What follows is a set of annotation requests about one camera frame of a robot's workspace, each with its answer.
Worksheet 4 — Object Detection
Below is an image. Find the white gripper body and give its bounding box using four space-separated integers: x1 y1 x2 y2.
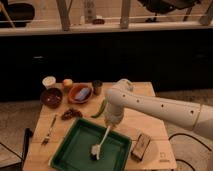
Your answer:
104 108 123 125

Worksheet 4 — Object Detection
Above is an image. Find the white dish brush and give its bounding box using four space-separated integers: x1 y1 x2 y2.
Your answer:
91 126 111 160

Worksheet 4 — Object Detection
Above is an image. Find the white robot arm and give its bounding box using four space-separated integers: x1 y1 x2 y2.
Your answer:
104 79 213 140

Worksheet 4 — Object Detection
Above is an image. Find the green square tray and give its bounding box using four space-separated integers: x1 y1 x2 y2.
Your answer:
50 119 132 171

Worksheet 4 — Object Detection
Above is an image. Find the metal cup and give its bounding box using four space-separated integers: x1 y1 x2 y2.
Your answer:
92 80 103 95

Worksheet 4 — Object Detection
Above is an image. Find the blue sponge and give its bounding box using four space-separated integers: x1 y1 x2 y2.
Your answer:
75 88 90 101

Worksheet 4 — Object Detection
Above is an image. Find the orange bowl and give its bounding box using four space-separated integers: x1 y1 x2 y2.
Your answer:
68 84 92 104

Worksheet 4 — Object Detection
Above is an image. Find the brown rectangular block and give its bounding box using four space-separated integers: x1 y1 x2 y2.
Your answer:
131 134 151 162

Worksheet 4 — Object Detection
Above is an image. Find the yellow apple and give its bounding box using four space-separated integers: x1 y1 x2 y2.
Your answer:
62 79 73 88

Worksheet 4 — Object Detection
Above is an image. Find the dark brown bowl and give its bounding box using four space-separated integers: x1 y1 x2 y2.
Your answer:
40 88 63 109

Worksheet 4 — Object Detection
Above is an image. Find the white lidded cup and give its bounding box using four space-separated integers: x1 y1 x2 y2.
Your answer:
42 76 56 89

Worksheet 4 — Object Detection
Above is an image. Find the black chair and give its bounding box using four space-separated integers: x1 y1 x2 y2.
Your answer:
0 2 35 28

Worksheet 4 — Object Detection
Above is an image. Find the black cable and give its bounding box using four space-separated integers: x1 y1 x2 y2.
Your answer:
168 132 213 171

